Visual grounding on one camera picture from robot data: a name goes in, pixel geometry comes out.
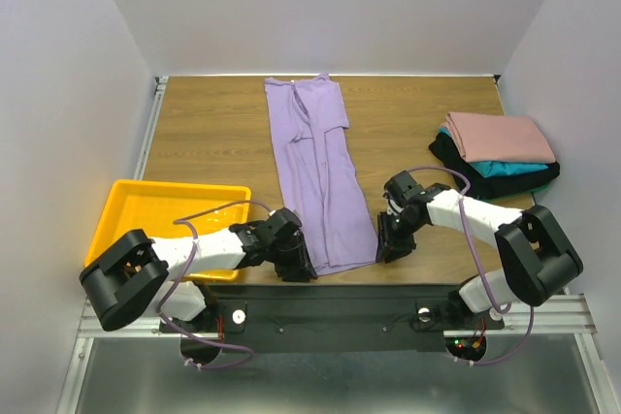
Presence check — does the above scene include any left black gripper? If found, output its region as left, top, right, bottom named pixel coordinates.
left=267, top=232, right=316, bottom=283

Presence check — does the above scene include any purple t shirt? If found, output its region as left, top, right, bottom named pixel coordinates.
left=265, top=75, right=377, bottom=275

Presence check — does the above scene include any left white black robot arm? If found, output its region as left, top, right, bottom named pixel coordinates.
left=80, top=207, right=317, bottom=332

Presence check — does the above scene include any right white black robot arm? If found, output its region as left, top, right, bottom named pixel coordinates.
left=376, top=171, right=584, bottom=327

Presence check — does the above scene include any teal folded t shirt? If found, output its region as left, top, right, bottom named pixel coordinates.
left=429, top=126, right=548, bottom=178

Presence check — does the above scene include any pink folded t shirt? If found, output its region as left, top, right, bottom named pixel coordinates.
left=441, top=111, right=556, bottom=164

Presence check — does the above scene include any black folded t shirt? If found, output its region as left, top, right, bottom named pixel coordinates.
left=428, top=133, right=561, bottom=201

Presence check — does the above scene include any yellow plastic tray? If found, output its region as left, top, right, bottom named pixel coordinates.
left=83, top=179, right=252, bottom=282

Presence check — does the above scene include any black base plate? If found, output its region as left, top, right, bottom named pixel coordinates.
left=177, top=284, right=529, bottom=353

